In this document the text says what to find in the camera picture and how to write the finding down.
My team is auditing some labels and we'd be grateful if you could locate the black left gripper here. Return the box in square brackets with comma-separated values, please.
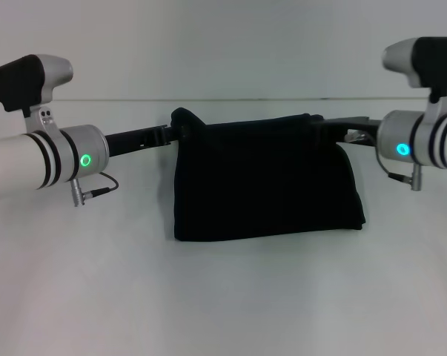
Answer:
[104, 124, 190, 157]

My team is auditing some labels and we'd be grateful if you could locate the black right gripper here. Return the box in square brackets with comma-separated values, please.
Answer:
[310, 116, 382, 148]

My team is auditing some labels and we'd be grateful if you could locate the black shirt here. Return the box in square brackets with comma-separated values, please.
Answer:
[170, 107, 367, 242]

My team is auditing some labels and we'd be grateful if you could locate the left arm cable with connectors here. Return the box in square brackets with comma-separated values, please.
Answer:
[71, 171, 119, 208]

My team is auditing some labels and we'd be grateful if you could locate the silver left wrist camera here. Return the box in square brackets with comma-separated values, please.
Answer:
[0, 54, 74, 134]

